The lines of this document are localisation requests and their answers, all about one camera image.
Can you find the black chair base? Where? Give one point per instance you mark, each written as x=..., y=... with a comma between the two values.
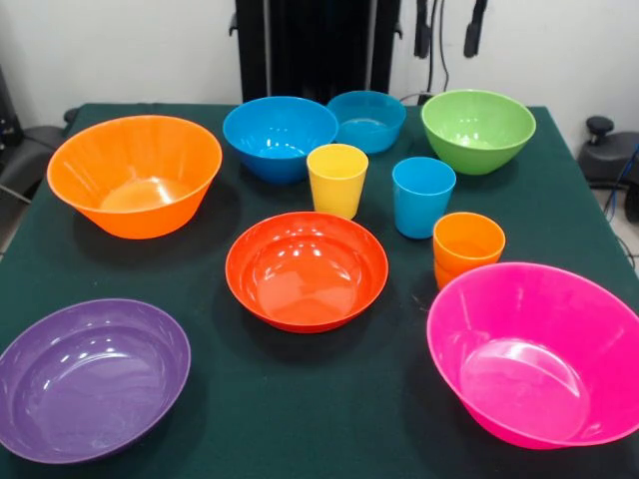
x=606, y=154

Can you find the blue cup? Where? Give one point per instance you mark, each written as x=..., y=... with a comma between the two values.
x=422, y=204

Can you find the red bowl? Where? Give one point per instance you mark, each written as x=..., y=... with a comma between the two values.
x=304, y=274

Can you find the large blue bowl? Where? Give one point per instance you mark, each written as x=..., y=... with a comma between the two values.
x=269, y=130

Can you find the orange bowl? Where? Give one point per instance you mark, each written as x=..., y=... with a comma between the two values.
x=135, y=164

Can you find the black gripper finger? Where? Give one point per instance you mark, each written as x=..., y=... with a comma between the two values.
x=474, y=27
x=423, y=27

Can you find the pink bowl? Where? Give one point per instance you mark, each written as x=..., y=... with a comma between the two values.
x=529, y=359

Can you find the small translucent blue bowl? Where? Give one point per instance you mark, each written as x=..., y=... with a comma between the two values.
x=369, y=125

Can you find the dark green table cloth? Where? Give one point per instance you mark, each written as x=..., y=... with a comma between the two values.
x=299, y=399

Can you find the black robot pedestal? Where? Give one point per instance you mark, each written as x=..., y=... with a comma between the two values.
x=299, y=50

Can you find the green bowl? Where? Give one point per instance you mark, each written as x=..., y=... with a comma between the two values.
x=476, y=130

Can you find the purple bowl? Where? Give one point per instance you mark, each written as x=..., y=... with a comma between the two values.
x=85, y=384

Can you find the yellow cup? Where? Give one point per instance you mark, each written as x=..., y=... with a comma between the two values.
x=335, y=189

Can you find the black office chair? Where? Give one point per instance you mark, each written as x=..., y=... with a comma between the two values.
x=30, y=149

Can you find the orange cup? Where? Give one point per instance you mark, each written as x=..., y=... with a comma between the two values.
x=466, y=244
x=442, y=277

